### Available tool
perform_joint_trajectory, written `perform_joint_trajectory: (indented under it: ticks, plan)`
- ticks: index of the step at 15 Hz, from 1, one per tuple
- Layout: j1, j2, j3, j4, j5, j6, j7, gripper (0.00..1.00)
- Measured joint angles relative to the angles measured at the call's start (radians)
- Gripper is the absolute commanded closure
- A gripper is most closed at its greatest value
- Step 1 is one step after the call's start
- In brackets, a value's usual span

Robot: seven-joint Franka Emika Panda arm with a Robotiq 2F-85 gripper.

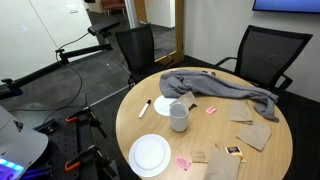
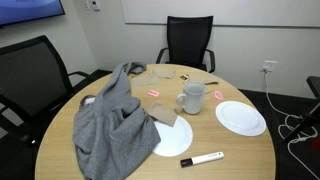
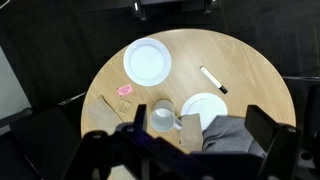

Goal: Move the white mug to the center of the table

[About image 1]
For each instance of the small brown sugar packet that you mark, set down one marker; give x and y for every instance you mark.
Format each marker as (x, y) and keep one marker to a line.
(199, 156)

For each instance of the pink sugar packet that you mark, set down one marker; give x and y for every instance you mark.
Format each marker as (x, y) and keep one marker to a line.
(182, 163)
(210, 110)

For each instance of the wall mounted tv screen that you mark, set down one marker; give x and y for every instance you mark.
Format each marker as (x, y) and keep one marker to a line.
(286, 5)

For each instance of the black orange tea packet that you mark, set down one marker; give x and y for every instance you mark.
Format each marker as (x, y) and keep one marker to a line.
(235, 151)

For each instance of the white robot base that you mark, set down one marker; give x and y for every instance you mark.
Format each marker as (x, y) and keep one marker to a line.
(20, 143)

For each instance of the white marker black cap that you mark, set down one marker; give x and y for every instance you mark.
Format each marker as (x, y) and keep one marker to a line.
(144, 109)

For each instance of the black rail clamp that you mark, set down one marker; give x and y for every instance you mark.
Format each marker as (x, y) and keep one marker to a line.
(11, 87)

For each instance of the black stereo camera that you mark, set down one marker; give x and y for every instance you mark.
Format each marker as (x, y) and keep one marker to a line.
(101, 28)

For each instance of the large white plate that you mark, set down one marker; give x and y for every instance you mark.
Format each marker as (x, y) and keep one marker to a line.
(149, 156)

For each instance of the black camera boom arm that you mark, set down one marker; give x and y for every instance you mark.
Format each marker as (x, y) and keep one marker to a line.
(83, 51)

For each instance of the brown paper napkin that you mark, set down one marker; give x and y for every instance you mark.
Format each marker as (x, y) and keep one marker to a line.
(240, 111)
(186, 99)
(255, 135)
(221, 165)

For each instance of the black perforated mounting board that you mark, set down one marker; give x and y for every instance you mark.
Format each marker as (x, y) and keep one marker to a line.
(63, 143)

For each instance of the white ceramic mug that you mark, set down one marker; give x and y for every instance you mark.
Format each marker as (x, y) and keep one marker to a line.
(179, 120)

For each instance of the small white plate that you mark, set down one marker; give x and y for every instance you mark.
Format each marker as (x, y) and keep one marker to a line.
(162, 106)

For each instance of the red sofa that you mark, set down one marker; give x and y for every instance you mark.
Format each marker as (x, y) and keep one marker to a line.
(113, 5)

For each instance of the black mesh office chair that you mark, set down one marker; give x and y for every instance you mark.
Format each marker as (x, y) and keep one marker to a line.
(138, 50)
(266, 56)

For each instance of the grey hoodie sweatshirt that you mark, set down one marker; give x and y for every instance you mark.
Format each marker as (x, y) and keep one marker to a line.
(206, 85)

